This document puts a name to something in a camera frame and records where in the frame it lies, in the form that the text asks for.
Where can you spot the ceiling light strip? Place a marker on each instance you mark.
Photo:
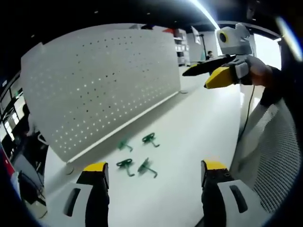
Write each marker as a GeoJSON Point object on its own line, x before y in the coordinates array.
{"type": "Point", "coordinates": [206, 11]}

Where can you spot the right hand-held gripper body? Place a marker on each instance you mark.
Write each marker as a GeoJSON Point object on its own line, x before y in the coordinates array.
{"type": "Point", "coordinates": [234, 43]}

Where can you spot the white storage shelf rack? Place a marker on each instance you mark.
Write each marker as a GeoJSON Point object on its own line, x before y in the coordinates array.
{"type": "Point", "coordinates": [181, 47]}

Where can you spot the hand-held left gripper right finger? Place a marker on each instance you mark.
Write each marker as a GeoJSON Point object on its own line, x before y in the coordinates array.
{"type": "Point", "coordinates": [217, 203]}

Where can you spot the person's right hand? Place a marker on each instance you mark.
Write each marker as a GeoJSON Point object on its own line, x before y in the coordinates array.
{"type": "Point", "coordinates": [259, 71]}

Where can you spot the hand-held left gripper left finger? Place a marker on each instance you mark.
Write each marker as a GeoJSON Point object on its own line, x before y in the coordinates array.
{"type": "Point", "coordinates": [78, 203]}

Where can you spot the grey perforated mesh panel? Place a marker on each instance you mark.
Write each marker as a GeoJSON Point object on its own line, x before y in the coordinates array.
{"type": "Point", "coordinates": [272, 160]}

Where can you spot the green hook assembly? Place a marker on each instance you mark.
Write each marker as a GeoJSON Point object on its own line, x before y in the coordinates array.
{"type": "Point", "coordinates": [146, 168]}
{"type": "Point", "coordinates": [125, 145]}
{"type": "Point", "coordinates": [150, 140]}
{"type": "Point", "coordinates": [125, 166]}

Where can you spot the white perforated mounting plate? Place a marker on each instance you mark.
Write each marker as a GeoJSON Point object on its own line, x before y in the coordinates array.
{"type": "Point", "coordinates": [99, 89]}

